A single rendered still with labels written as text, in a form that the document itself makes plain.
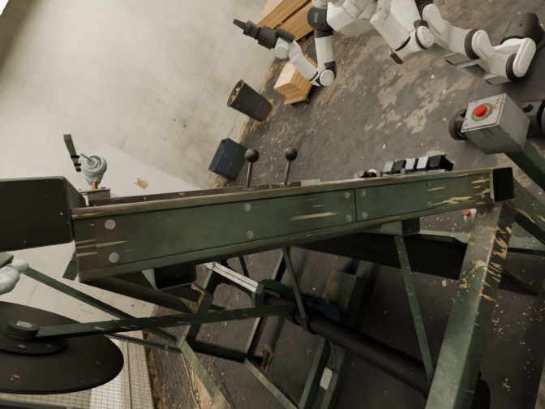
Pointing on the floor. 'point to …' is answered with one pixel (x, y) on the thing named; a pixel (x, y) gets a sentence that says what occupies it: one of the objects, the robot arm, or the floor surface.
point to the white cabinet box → (136, 175)
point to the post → (530, 163)
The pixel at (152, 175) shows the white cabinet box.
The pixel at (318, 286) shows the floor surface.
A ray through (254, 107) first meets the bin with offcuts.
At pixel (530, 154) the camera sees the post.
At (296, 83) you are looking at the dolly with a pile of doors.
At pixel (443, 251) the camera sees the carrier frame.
